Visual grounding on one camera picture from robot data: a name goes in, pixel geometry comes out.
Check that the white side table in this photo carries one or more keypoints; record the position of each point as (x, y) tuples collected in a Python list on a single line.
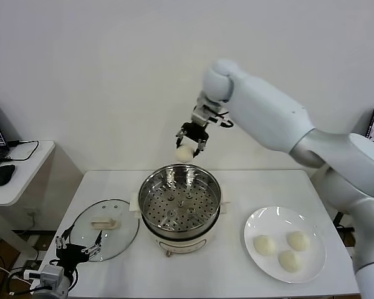
[(28, 174)]

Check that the round glass pot lid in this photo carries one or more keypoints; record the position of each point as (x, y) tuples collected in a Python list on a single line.
[(124, 230)]

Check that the white wall outlet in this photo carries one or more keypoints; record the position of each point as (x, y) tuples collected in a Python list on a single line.
[(32, 213)]

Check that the white steamed baozi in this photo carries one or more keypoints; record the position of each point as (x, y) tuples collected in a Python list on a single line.
[(289, 261), (264, 245), (298, 240), (184, 153)]

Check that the wooden cooker knob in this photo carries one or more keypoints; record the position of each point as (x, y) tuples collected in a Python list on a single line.
[(168, 254)]

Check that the cream electric cooker base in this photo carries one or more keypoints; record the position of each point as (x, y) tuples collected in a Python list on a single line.
[(180, 246)]

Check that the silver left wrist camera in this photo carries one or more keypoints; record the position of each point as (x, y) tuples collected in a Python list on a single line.
[(51, 275)]

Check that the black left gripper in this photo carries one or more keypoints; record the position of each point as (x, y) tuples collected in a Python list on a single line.
[(70, 253)]

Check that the white round plate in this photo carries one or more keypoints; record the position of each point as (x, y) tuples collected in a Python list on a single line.
[(268, 218)]

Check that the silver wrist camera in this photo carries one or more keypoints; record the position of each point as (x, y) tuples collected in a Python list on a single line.
[(201, 117), (51, 275)]

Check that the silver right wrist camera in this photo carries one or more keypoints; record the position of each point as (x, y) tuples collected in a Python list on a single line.
[(201, 117)]

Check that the black computer mouse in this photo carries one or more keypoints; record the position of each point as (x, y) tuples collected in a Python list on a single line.
[(3, 175)]

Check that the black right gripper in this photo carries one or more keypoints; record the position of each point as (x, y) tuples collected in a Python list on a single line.
[(193, 130)]

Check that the stainless steel steamer basket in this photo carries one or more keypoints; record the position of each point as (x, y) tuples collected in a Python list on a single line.
[(162, 199)]

